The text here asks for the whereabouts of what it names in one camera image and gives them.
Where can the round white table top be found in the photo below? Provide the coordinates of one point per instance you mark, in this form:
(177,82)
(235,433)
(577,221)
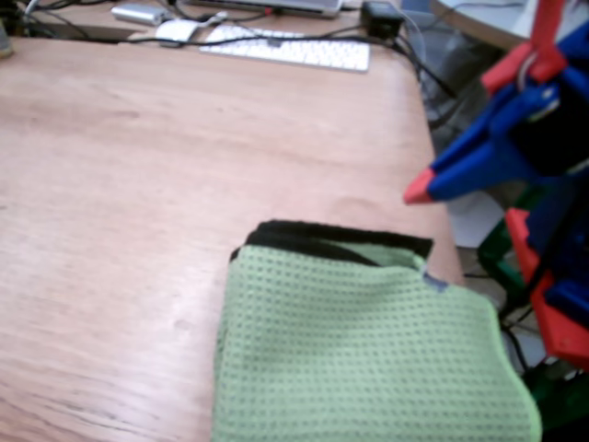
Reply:
(488,18)

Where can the green robot base mount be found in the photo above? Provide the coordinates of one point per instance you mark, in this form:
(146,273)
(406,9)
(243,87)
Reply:
(499,264)

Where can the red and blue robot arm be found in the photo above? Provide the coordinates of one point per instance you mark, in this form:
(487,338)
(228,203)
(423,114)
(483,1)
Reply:
(561,331)

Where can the white computer mouse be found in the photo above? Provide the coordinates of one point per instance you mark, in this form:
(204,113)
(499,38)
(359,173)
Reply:
(177,31)

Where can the black power adapter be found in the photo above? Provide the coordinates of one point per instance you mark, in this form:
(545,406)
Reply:
(381,20)

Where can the silver flat drive box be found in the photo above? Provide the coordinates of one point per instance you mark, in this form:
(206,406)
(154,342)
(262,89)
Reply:
(138,14)

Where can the white computer keyboard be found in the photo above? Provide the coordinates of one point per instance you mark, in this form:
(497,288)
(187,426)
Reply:
(294,50)

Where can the grey round object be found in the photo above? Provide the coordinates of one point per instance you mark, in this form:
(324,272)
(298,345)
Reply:
(4,43)

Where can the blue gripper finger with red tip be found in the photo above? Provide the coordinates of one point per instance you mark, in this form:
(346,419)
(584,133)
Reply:
(478,177)
(478,126)

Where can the green waffle cloth black edge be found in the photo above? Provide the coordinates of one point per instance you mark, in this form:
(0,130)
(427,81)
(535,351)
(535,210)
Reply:
(359,359)

